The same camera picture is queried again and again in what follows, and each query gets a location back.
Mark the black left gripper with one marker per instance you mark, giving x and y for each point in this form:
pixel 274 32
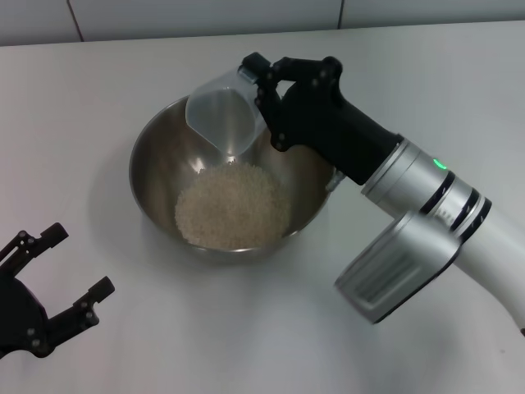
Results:
pixel 20 316

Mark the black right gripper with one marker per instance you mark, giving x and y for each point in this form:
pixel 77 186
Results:
pixel 328 127

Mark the clear plastic measuring cup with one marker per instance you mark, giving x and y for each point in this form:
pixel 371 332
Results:
pixel 213 111

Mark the white rice grains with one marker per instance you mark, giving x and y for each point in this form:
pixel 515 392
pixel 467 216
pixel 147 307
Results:
pixel 234 205

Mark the stainless steel mixing bowl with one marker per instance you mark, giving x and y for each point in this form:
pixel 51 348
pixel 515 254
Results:
pixel 164 135

